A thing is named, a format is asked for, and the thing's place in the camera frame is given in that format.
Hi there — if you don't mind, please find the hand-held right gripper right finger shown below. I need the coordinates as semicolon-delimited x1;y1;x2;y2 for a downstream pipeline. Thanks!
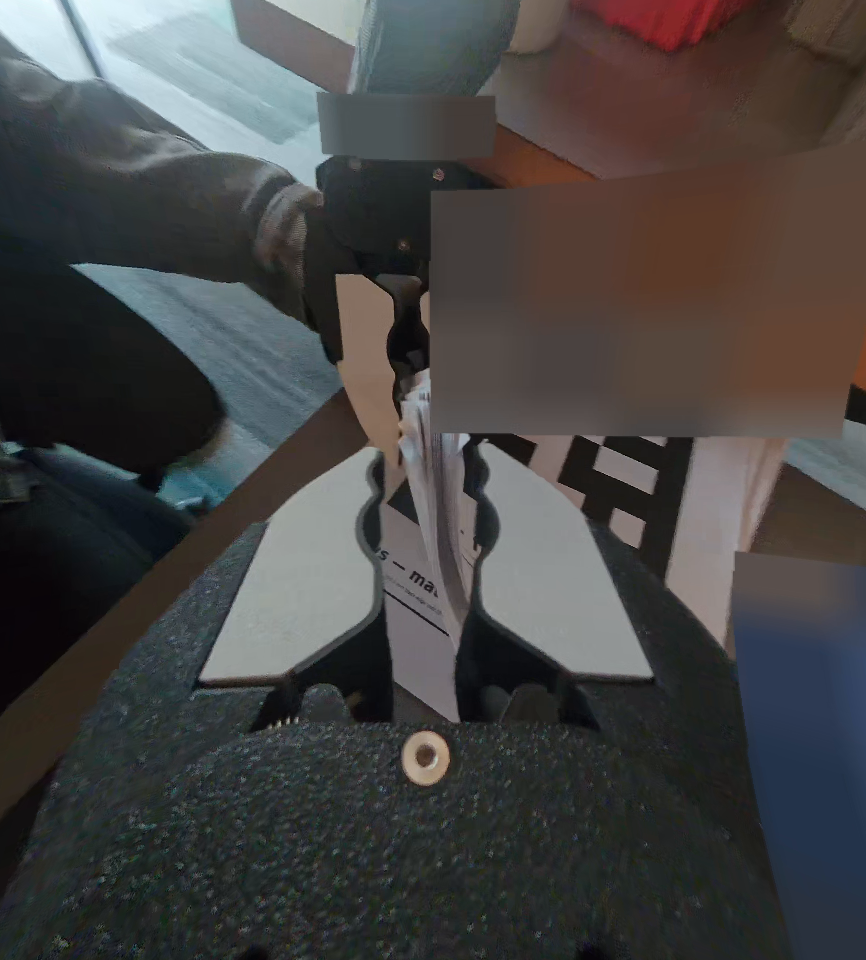
454;441;656;723

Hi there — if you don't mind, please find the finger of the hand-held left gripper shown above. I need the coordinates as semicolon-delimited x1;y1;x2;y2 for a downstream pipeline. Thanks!
335;272;432;455

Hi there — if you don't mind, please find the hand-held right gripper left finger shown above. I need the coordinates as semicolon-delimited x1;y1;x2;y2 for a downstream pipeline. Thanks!
197;446;395;723

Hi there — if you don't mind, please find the white printed paper booklet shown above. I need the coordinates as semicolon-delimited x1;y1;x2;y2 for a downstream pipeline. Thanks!
384;367;786;721

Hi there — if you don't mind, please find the brown wooden desk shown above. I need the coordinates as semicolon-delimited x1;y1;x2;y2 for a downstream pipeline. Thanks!
0;123;866;864

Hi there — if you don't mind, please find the dark grey mesh object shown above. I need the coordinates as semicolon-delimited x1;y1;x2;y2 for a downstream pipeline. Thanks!
354;0;518;99

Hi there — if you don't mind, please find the red crate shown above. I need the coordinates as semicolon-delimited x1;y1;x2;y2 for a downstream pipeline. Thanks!
571;0;750;54

